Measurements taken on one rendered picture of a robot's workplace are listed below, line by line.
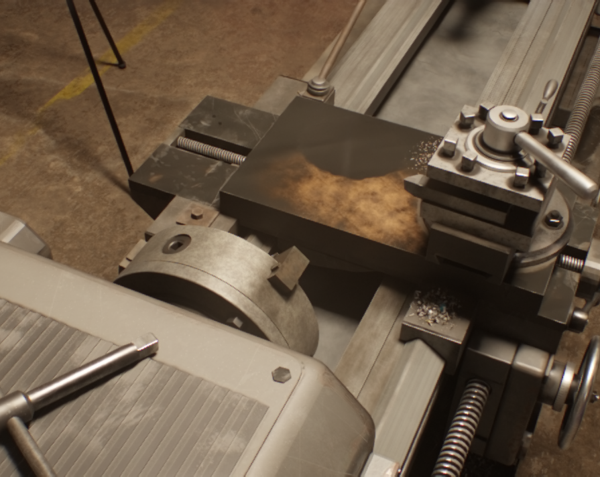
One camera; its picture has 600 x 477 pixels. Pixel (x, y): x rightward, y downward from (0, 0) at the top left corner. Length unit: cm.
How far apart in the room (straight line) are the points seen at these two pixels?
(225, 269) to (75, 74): 264
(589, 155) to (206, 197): 133
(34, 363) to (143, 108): 262
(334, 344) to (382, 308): 14
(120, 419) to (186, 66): 292
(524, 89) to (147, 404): 145
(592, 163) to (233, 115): 117
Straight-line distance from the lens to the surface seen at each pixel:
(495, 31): 242
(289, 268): 99
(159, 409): 70
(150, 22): 386
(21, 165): 314
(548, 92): 157
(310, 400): 71
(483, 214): 128
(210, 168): 164
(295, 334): 100
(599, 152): 262
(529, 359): 147
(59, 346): 75
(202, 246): 100
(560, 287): 149
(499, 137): 125
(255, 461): 68
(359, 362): 137
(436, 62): 225
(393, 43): 207
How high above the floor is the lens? 191
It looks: 43 degrees down
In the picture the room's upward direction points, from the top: 2 degrees clockwise
